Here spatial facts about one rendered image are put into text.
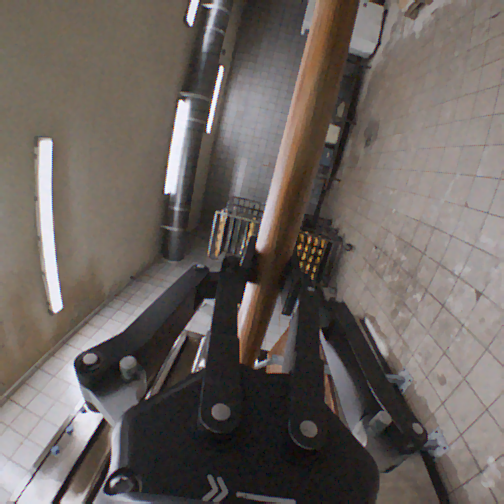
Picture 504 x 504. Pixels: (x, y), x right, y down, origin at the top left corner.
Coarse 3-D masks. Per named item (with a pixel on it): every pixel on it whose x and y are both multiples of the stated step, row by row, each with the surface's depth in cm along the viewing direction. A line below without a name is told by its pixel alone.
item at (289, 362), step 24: (312, 288) 15; (312, 312) 13; (288, 336) 14; (312, 336) 11; (288, 360) 10; (312, 360) 9; (312, 384) 8; (288, 408) 7; (312, 408) 6; (288, 432) 6; (312, 432) 6; (312, 456) 6
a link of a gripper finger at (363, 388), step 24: (336, 312) 13; (336, 336) 13; (360, 336) 12; (336, 360) 12; (360, 360) 10; (336, 384) 11; (360, 384) 9; (384, 384) 9; (360, 408) 9; (384, 408) 8; (408, 408) 8; (408, 432) 7
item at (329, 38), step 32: (320, 0) 12; (352, 0) 11; (320, 32) 12; (352, 32) 13; (320, 64) 13; (320, 96) 14; (288, 128) 15; (320, 128) 14; (288, 160) 15; (288, 192) 16; (288, 224) 17; (256, 256) 19; (288, 256) 18; (256, 288) 19; (256, 320) 20; (256, 352) 22
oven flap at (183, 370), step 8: (184, 344) 207; (192, 344) 206; (200, 344) 202; (184, 352) 196; (192, 352) 196; (176, 360) 187; (184, 360) 187; (192, 360) 186; (176, 368) 179; (184, 368) 178; (168, 376) 170; (176, 376) 170; (184, 376) 170; (168, 384) 163
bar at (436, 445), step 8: (272, 360) 134; (280, 360) 133; (256, 368) 138; (328, 368) 134; (392, 376) 135; (400, 376) 136; (408, 376) 132; (400, 384) 136; (408, 384) 129; (432, 432) 96; (440, 432) 91; (432, 440) 91; (440, 440) 89; (424, 448) 88; (432, 448) 89; (440, 448) 86; (448, 448) 82; (432, 456) 88; (440, 456) 84
